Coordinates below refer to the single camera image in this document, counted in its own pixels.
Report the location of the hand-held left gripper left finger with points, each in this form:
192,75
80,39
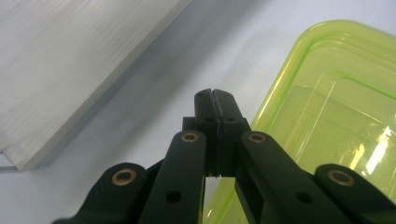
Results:
205,124

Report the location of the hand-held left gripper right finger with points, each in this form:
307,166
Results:
230,124

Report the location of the green lidded clear food container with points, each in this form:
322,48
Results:
327,118

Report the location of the white ribbed board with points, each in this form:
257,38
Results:
68,62

